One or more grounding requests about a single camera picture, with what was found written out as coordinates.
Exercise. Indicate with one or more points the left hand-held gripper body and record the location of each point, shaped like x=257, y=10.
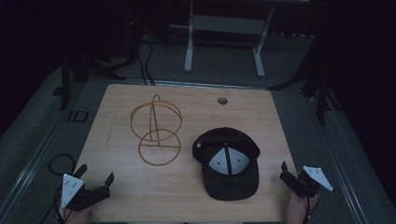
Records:
x=77, y=194

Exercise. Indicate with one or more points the black tripod stand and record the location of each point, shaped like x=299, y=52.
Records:
x=93, y=67
x=317, y=84

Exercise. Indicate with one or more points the person's left hand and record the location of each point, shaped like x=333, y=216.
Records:
x=77, y=215

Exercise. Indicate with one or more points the black rectangular floor bracket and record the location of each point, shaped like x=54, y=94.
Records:
x=77, y=116

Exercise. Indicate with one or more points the grey round table grommet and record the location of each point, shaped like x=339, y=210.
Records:
x=222, y=100

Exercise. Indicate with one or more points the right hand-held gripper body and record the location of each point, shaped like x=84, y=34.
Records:
x=306, y=182

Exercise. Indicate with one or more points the person's right hand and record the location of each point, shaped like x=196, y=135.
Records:
x=298, y=209

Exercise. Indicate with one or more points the black and white baseball cap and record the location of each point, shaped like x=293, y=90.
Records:
x=229, y=174

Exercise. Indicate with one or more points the white metal desk frame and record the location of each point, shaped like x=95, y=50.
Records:
x=229, y=24

